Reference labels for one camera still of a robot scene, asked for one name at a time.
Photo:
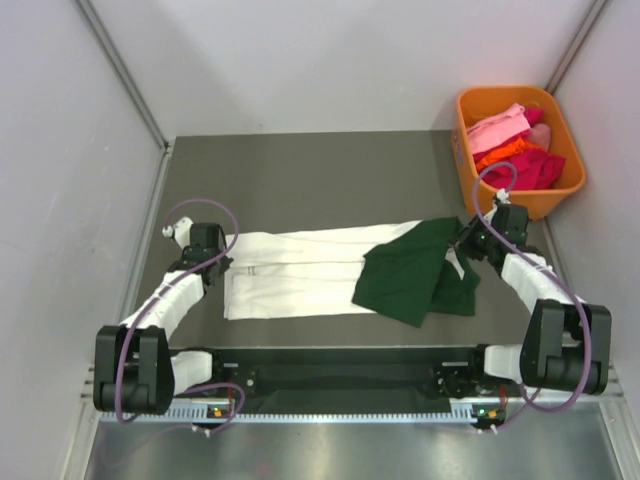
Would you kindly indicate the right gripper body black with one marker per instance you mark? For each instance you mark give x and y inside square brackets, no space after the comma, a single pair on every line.
[493,237]

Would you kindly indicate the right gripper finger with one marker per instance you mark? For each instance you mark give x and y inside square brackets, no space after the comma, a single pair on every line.
[474,246]
[475,233]

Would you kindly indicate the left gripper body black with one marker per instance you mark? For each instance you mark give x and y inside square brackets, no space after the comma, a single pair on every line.
[217,252]

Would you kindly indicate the white and green t shirt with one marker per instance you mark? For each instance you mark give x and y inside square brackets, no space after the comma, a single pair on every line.
[400,271]

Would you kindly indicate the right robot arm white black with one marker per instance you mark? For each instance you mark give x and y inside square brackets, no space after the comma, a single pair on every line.
[565,335]

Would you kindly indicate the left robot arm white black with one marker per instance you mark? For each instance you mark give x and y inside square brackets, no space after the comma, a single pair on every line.
[134,371]

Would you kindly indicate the red t shirt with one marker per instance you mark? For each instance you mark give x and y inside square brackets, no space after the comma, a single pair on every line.
[533,169]

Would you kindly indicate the orange t shirt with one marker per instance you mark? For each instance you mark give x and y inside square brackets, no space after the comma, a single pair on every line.
[514,147]

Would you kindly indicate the pink t shirt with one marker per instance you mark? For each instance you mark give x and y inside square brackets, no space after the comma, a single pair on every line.
[495,130]

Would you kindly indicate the orange plastic laundry basket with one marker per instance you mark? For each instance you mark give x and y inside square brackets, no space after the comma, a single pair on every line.
[477,103]

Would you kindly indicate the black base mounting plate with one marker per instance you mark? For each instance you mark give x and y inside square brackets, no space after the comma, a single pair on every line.
[337,380]

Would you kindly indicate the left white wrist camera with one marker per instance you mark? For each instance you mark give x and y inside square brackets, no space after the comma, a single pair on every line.
[179,232]

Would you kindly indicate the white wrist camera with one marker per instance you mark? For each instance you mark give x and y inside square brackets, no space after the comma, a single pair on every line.
[179,232]
[501,197]

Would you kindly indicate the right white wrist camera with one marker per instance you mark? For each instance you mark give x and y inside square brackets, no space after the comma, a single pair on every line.
[501,197]

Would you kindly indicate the grey slotted cable duct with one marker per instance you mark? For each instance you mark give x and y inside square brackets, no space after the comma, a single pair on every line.
[217,413]

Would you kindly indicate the aluminium frame rail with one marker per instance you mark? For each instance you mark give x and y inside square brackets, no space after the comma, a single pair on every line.
[613,389]

